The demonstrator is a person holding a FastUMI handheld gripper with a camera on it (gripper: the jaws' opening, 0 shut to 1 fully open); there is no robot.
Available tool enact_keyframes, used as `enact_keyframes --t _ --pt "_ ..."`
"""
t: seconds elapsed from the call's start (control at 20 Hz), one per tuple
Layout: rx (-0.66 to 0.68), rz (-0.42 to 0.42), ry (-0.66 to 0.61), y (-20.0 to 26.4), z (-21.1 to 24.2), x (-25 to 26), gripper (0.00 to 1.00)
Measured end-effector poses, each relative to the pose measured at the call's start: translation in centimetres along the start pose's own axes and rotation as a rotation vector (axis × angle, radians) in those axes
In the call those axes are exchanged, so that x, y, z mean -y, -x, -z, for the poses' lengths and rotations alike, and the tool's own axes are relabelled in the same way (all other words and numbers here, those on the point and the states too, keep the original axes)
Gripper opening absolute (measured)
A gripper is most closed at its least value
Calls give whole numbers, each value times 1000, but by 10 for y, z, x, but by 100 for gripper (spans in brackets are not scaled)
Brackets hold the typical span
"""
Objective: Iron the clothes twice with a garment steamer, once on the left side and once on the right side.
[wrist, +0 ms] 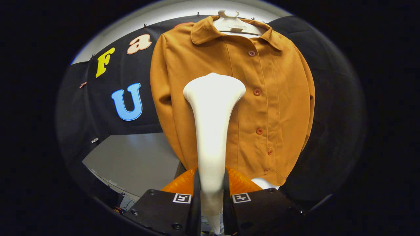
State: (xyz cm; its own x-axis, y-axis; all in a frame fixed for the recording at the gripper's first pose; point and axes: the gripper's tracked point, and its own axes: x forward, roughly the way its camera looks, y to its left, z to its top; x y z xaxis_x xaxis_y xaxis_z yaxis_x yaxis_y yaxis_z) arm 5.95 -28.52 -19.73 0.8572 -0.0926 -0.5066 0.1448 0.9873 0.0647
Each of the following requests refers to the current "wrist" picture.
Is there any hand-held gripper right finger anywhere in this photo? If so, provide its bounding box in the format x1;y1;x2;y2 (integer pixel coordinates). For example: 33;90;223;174
223;167;304;236

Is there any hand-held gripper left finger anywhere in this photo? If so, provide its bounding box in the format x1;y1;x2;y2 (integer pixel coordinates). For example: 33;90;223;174
124;167;201;236

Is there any white garment steamer head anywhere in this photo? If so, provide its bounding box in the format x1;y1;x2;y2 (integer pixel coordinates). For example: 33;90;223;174
183;72;246;218

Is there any orange button shirt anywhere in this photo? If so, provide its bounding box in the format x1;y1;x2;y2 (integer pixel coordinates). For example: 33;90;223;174
150;14;316;187

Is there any white clothes hanger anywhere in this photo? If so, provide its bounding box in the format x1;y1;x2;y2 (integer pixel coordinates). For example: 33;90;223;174
212;10;265;37

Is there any black backdrop cloth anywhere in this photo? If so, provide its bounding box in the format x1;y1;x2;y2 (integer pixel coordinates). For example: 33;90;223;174
56;14;367;212

